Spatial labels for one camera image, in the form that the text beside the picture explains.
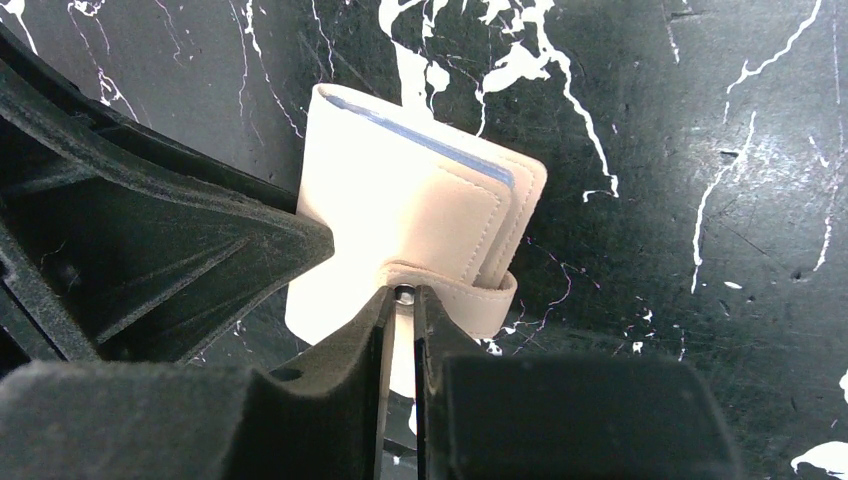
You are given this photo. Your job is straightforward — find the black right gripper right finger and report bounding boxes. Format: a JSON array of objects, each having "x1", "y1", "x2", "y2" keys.
[{"x1": 413, "y1": 286, "x2": 742, "y2": 479}]

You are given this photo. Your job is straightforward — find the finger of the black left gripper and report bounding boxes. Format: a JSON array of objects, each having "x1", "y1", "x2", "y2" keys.
[{"x1": 1, "y1": 29, "x2": 334, "y2": 369}]

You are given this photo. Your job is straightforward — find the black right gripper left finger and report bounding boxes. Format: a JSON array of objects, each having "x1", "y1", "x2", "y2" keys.
[{"x1": 1, "y1": 287, "x2": 395, "y2": 479}]

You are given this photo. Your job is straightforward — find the beige leather card holder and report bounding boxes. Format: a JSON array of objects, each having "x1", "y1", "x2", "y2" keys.
[{"x1": 284, "y1": 82, "x2": 549, "y2": 399}]

